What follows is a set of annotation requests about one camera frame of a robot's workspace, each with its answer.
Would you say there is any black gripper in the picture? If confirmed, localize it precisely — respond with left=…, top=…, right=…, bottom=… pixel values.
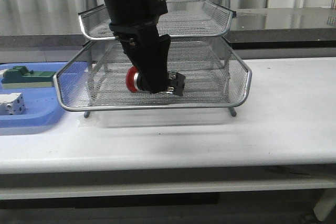
left=104, top=0, right=171, bottom=93

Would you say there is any red emergency stop button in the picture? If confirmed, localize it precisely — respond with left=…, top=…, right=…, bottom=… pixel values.
left=125, top=66, right=186, bottom=97

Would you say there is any silver mesh tray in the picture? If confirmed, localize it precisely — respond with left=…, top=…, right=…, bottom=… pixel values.
left=53, top=37, right=252, bottom=112
left=78, top=0, right=234, bottom=40

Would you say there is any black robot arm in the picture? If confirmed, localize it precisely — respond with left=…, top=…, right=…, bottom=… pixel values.
left=104, top=0, right=185, bottom=96

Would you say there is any silver mesh top tray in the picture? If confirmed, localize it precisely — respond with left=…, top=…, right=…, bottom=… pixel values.
left=78, top=0, right=234, bottom=40

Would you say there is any blue plastic tray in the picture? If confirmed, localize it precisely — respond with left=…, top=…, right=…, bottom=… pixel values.
left=0, top=62, right=89, bottom=135

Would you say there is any green and beige relay block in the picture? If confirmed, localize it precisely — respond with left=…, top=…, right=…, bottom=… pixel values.
left=1, top=66, right=55, bottom=89

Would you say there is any dark steel counter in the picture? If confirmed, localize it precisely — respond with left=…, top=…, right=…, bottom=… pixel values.
left=1, top=7, right=335, bottom=49

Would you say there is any white circuit breaker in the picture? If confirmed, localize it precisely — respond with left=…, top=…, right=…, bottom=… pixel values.
left=1, top=93, right=26, bottom=115

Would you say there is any white table leg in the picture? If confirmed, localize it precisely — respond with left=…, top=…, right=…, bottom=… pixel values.
left=313, top=188, right=335, bottom=221

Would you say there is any grey metal rack frame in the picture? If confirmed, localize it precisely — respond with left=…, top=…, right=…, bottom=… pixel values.
left=82, top=0, right=237, bottom=119

